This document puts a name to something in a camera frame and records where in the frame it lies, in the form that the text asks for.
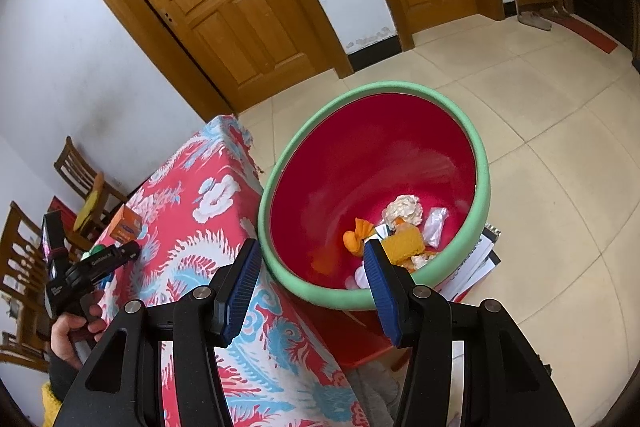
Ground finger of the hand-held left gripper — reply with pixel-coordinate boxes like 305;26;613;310
67;241;142;290

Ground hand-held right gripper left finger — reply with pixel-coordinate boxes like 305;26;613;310
52;238;263;427

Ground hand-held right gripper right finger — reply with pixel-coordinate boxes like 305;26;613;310
363;239;576;427

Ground white plush toy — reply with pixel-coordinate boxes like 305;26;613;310
345;268;373;291

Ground yellow orange snack packet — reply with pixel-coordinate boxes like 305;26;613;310
407;249;441;271

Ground yellow sponge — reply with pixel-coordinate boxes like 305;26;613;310
382;226;426;265

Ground orange peel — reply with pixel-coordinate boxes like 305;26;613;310
342;217;377;258

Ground white paper ball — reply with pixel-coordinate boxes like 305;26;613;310
382;194;425;227

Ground red basin with green rim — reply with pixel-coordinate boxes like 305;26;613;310
258;81;490;312

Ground person's left forearm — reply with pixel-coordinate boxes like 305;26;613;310
41;352;83;427

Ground person's left hand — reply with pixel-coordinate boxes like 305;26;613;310
50;304;108;370

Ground orange cardboard box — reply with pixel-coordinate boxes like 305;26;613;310
107;204;142;243

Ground red plastic stool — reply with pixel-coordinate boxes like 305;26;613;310
342;306;402;370

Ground wooden chair with yellow cushion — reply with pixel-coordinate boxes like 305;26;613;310
54;136;129;234

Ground red printed tablecloth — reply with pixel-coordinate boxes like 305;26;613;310
94;114;367;427

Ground clear plastic bag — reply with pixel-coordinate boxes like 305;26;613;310
422;207;449;250

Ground stack of white papers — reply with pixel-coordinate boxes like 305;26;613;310
440;222;502;303

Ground grey cloth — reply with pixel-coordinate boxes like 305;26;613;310
349;366;402;427

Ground wide wooden door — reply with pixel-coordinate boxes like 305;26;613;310
65;0;354;118

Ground grey shoes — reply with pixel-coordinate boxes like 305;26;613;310
517;9;554;31

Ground red doormat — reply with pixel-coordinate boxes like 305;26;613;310
550;14;619;54

